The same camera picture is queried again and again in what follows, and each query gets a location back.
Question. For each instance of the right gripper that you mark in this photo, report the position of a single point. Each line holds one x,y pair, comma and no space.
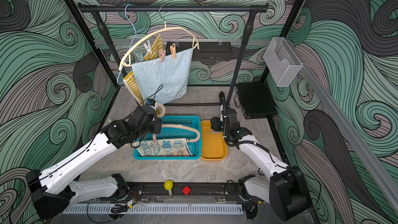
214,123

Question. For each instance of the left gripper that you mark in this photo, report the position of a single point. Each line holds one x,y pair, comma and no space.
157,122

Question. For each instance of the pink clothespin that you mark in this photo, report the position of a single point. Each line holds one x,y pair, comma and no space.
162,54
154,140

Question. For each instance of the pink wooden hanger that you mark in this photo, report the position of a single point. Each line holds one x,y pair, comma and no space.
178,127

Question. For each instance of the bunny pattern towel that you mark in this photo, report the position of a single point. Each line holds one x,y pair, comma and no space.
165,148

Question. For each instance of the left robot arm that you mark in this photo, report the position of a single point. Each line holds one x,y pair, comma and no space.
55,188

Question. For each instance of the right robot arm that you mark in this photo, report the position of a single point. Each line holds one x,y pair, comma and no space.
272,168

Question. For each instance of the cream plastic hanger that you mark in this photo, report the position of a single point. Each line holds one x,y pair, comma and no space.
157,44

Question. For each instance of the black case on floor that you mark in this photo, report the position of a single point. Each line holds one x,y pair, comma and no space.
255,100

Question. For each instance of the teal perforated plastic basket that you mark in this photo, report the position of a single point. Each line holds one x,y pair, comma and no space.
196,155

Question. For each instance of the light blue towel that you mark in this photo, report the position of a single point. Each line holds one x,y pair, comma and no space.
165,81

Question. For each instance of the yellow plastic tray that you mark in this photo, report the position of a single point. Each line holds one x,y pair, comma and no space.
213,146

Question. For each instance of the yellow light bulb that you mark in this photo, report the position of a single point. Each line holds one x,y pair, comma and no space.
168,186

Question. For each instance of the orange clothespin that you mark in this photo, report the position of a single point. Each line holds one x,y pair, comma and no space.
173,51

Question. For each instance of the pink clothespin on blue towel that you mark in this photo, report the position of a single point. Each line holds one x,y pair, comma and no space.
162,54

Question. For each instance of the red diamond marker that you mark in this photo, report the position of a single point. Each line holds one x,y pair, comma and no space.
186,190

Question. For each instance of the black clothes rack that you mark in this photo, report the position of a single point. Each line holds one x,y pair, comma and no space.
248,29

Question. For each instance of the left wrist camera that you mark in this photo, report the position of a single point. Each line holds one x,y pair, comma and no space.
151,102

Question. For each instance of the clear acrylic wall box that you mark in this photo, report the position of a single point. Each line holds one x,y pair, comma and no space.
283,61

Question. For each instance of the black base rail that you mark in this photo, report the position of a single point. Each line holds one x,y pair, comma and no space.
250,190

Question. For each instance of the white slotted cable duct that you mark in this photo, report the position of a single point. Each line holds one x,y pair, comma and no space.
218,209

